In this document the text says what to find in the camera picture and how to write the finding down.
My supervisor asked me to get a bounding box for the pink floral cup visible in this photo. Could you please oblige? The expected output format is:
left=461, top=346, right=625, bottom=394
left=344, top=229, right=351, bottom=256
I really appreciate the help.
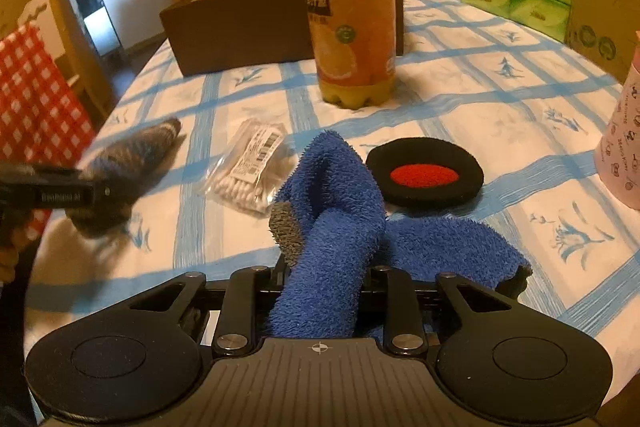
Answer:
left=594, top=44, right=640, bottom=210

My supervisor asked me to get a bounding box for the grey fuzzy sock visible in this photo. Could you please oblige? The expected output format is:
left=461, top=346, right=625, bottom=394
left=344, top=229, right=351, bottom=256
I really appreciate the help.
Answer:
left=269, top=202, right=304, bottom=268

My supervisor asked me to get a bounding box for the black red round pad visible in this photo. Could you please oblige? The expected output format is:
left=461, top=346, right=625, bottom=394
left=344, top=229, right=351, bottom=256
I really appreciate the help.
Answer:
left=366, top=136, right=484, bottom=211

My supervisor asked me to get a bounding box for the person left hand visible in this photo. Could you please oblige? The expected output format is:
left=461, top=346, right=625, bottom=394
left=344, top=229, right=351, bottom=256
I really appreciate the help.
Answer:
left=0, top=207, right=32, bottom=285

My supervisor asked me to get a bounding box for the blue white checked tablecloth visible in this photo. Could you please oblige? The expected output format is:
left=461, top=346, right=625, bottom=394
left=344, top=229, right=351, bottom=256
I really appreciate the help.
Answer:
left=23, top=0, right=639, bottom=392

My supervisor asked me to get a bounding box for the striped brown blue knit sock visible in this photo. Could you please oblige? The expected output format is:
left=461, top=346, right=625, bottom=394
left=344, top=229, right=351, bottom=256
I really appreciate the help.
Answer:
left=66, top=117, right=181, bottom=239

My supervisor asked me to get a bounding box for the cotton swabs plastic bag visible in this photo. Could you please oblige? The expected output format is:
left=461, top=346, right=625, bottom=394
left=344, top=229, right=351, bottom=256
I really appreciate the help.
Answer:
left=201, top=118, right=295, bottom=215

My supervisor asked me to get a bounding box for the red white checked cloth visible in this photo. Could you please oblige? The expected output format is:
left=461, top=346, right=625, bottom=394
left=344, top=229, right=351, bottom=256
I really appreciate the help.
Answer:
left=1, top=22, right=94, bottom=232

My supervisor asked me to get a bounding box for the black water dispenser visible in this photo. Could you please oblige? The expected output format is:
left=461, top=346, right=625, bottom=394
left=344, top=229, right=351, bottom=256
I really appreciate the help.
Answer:
left=75, top=0, right=122, bottom=56

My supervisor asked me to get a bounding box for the blue terry towel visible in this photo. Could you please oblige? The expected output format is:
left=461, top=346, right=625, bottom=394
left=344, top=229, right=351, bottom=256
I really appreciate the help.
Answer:
left=269, top=131, right=533, bottom=339

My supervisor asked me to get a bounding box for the dark brown storage box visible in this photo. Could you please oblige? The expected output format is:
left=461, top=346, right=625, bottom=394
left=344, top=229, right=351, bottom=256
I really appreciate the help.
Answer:
left=160, top=0, right=404, bottom=76

